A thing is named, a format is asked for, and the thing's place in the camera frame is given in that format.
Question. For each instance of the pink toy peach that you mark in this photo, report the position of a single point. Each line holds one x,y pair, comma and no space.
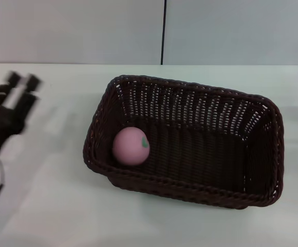
129,146

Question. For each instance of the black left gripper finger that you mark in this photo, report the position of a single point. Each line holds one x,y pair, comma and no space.
27,103
2,95

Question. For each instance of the dark brown woven basket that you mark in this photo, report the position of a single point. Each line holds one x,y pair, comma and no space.
195,154

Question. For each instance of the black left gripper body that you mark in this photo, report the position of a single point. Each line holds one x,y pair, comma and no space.
0,126

